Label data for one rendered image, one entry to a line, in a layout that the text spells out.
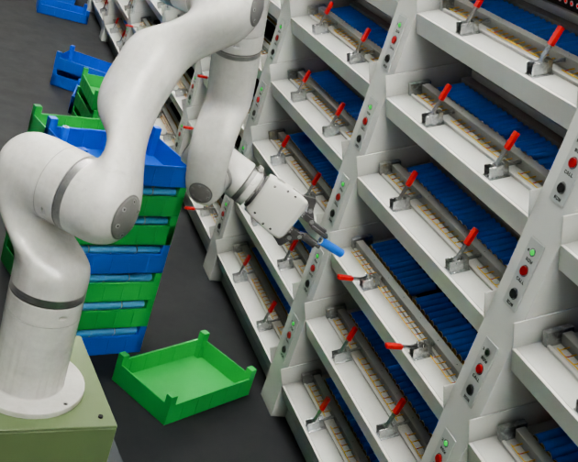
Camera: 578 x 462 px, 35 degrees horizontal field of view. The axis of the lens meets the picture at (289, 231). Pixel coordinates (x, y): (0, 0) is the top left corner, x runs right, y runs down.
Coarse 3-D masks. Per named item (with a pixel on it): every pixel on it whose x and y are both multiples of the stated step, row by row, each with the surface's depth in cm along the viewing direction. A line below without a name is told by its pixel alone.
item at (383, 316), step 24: (336, 240) 213; (384, 240) 217; (336, 264) 212; (360, 264) 208; (360, 288) 199; (384, 312) 191; (384, 336) 188; (408, 336) 183; (408, 360) 176; (432, 360) 175; (432, 384) 169; (432, 408) 169
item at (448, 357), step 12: (360, 240) 213; (360, 252) 211; (372, 252) 208; (372, 264) 204; (384, 276) 198; (396, 288) 194; (396, 300) 193; (408, 300) 190; (408, 312) 187; (420, 312) 186; (420, 324) 182; (432, 336) 178; (444, 348) 174; (444, 360) 174; (456, 360) 171; (456, 372) 169
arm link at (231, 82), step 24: (216, 72) 167; (240, 72) 166; (216, 96) 170; (240, 96) 169; (216, 120) 170; (240, 120) 171; (192, 144) 171; (216, 144) 169; (192, 168) 172; (216, 168) 171; (192, 192) 175; (216, 192) 174
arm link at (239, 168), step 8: (184, 152) 179; (232, 152) 181; (184, 160) 180; (232, 160) 180; (240, 160) 181; (248, 160) 182; (232, 168) 179; (240, 168) 180; (248, 168) 181; (232, 176) 179; (240, 176) 180; (248, 176) 180; (232, 184) 180; (240, 184) 180; (224, 192) 183; (232, 192) 181
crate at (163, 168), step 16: (48, 128) 215; (80, 128) 221; (160, 128) 232; (80, 144) 223; (96, 144) 226; (160, 144) 233; (160, 160) 232; (176, 160) 226; (144, 176) 214; (160, 176) 217; (176, 176) 219
